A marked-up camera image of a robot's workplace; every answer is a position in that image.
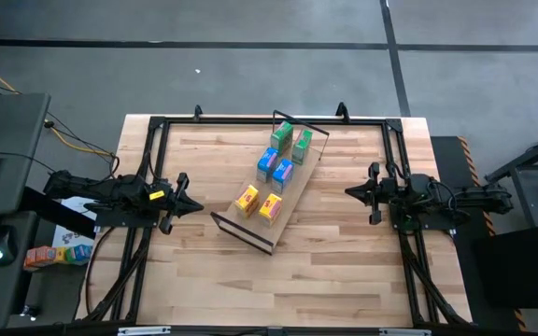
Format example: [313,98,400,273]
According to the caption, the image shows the white printed sheet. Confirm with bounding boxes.
[51,194,103,248]

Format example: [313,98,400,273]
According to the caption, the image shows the orange small carton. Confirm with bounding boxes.
[22,245,58,271]

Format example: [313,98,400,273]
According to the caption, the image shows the black computer mouse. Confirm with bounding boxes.
[0,224,18,268]

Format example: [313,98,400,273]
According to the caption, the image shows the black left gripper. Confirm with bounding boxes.
[140,172,205,234]

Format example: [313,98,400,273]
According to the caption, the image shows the wooden shelf black metal frames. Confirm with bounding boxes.
[210,109,331,257]

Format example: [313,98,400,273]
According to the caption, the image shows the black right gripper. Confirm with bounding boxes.
[345,162,433,226]

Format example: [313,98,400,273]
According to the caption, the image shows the black aluminium table frame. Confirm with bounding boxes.
[76,115,472,328]

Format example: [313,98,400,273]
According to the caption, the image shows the grey desk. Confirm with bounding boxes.
[0,91,51,331]

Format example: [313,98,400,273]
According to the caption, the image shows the green Apple Jacks cereal box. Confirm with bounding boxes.
[290,129,314,166]
[269,120,295,155]

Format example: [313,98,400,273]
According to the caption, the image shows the yellow Corn Pops cereal box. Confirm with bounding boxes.
[234,183,261,219]
[257,192,284,229]

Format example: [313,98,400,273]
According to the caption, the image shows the black hazard striped floor mat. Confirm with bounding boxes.
[430,134,530,336]

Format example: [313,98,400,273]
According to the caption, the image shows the blue Rice Krispies cereal box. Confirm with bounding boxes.
[271,158,295,195]
[255,147,280,184]

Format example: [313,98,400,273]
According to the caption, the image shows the teal small carton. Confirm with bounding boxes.
[65,243,94,266]

